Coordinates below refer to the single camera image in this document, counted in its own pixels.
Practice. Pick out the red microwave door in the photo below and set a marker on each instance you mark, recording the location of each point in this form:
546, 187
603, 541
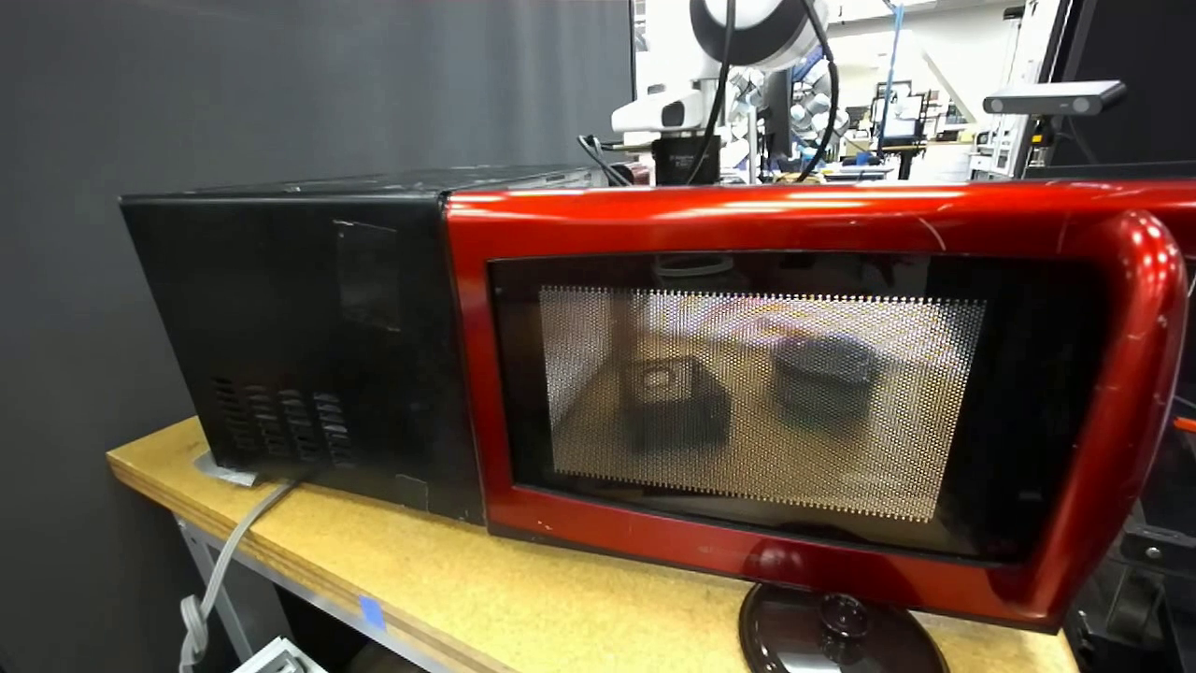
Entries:
799, 226

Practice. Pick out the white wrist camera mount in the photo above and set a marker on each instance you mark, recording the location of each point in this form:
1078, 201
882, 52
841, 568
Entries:
657, 113

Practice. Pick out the black mesh box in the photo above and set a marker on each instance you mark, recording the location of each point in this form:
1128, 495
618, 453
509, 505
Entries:
674, 407

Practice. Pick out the black partition panel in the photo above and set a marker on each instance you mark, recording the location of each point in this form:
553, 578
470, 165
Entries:
1123, 75

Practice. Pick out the blue tape piece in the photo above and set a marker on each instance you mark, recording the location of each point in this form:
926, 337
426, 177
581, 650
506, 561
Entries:
372, 612

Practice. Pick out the dark grey backdrop curtain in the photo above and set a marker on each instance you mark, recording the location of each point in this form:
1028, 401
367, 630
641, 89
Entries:
313, 89

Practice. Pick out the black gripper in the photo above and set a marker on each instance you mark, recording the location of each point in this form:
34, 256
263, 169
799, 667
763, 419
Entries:
683, 161

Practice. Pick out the black stereo camera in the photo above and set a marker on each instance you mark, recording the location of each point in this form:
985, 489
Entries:
1052, 100

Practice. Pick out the white power strip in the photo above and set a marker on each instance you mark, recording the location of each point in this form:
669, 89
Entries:
283, 659

